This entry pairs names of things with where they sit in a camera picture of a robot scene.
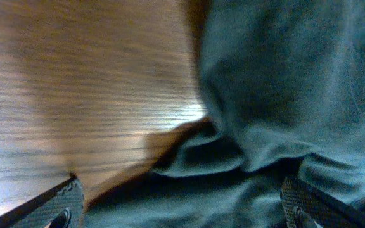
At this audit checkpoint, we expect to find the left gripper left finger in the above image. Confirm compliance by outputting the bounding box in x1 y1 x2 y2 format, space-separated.
0 175 84 228

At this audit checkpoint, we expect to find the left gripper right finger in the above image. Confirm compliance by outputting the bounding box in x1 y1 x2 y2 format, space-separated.
280 177 365 228

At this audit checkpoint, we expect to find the dark green t-shirt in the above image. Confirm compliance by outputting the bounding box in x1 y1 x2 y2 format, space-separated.
84 1 365 227

